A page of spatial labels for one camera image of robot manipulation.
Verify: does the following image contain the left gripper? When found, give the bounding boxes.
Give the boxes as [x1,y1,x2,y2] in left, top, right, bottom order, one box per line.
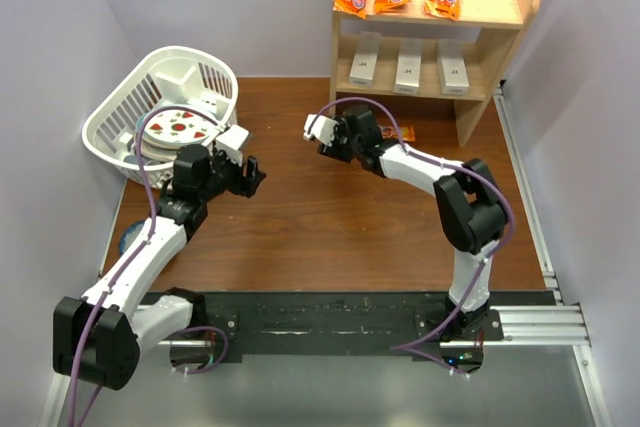
[198,138,265,202]

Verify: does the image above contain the white Harry's razor box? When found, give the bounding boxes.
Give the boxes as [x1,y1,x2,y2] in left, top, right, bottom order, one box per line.
[349,31,382,88]

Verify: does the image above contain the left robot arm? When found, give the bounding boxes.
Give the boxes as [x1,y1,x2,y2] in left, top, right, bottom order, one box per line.
[52,145,266,391]

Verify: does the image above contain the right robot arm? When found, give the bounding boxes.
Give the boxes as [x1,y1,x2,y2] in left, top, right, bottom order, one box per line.
[303,97,515,350]

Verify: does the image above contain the wooden shelf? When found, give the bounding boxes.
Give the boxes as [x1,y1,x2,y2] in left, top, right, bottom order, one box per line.
[329,0,541,146]

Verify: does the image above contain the painted fruit plate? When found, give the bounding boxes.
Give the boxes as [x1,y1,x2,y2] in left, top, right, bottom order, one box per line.
[136,108,218,150]

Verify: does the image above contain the stacked plates underneath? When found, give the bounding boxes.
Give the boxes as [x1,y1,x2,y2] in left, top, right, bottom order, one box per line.
[114,135,186,165]

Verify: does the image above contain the white plastic basket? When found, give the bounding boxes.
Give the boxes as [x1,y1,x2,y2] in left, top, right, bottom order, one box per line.
[82,46,238,189]

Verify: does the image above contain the blue patterned bowl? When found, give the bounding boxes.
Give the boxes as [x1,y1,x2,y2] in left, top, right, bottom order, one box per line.
[118,220,145,256]

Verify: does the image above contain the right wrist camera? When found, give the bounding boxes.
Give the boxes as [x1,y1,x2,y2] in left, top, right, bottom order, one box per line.
[303,114,338,146]

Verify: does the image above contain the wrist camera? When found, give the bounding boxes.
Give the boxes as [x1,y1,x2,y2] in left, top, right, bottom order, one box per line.
[215,124,250,166]
[303,114,338,146]

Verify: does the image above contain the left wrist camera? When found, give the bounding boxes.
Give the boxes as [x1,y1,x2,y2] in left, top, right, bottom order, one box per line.
[215,124,250,166]

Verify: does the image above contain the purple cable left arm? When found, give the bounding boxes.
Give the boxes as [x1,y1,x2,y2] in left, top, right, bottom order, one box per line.
[67,106,231,427]

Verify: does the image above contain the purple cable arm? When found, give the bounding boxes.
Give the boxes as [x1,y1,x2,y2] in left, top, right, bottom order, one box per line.
[67,106,231,427]
[307,96,517,373]

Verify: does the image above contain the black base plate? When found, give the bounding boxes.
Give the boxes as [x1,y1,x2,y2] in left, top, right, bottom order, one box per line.
[149,290,506,363]

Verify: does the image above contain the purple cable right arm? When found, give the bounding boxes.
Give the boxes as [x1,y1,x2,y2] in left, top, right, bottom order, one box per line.
[307,96,517,373]

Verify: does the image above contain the aluminium rail frame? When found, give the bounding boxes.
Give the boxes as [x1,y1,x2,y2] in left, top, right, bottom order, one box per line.
[38,86,614,427]

